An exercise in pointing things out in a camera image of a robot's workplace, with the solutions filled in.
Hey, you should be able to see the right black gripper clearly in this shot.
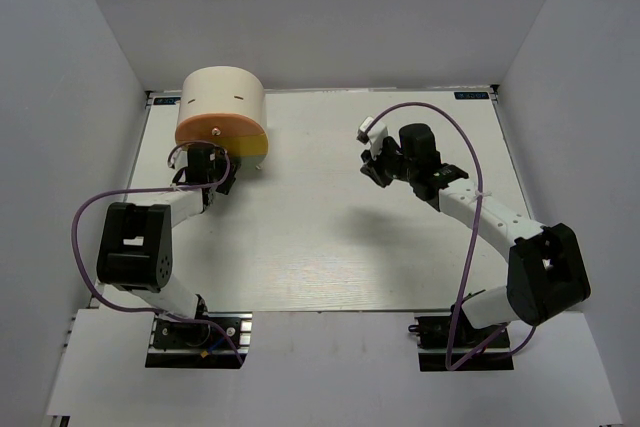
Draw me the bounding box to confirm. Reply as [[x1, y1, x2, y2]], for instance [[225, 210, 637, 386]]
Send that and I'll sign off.
[[362, 137, 418, 188]]

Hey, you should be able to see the orange top drawer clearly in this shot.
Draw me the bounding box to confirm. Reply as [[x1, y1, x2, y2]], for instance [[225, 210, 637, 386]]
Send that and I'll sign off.
[[175, 113, 265, 142]]

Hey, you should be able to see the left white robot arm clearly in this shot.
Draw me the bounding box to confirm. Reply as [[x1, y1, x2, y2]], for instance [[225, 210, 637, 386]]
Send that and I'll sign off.
[[96, 141, 241, 346]]

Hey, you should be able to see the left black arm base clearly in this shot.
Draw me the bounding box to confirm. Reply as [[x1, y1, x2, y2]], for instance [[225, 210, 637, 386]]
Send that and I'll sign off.
[[145, 313, 253, 370]]

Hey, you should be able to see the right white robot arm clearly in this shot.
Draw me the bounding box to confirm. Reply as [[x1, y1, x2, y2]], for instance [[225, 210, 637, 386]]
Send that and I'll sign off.
[[357, 117, 591, 346]]

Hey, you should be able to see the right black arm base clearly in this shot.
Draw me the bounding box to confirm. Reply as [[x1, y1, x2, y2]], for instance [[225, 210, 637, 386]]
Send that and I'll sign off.
[[408, 313, 514, 372]]

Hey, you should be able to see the cream round drawer organizer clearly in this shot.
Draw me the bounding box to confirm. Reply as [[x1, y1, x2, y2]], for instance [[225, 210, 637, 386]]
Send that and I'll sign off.
[[177, 66, 267, 168]]

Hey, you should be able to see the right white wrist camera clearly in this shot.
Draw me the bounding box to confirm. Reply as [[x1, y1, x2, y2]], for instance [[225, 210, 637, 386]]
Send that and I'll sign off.
[[356, 116, 388, 159]]

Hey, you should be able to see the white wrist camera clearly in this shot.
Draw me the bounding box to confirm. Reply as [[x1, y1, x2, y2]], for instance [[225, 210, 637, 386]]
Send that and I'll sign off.
[[167, 144, 188, 170], [356, 116, 388, 159]]

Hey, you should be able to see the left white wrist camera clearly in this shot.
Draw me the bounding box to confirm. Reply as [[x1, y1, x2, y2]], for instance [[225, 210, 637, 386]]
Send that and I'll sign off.
[[167, 144, 188, 170]]

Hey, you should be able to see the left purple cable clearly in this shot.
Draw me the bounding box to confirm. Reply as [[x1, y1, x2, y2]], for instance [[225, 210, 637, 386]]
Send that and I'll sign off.
[[71, 142, 246, 366]]

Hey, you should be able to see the purple cable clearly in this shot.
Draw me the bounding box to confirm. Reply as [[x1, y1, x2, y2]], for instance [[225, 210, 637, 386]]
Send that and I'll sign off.
[[71, 142, 246, 366], [372, 101, 539, 372]]

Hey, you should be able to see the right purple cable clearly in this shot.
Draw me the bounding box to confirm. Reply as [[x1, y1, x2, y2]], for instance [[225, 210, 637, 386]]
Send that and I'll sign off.
[[372, 101, 539, 372]]

